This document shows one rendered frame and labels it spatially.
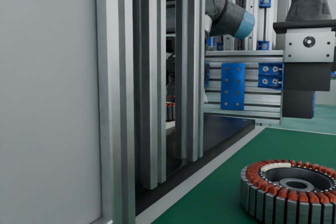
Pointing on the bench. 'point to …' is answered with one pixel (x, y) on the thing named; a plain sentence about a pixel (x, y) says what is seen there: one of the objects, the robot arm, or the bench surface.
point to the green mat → (247, 157)
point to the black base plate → (214, 150)
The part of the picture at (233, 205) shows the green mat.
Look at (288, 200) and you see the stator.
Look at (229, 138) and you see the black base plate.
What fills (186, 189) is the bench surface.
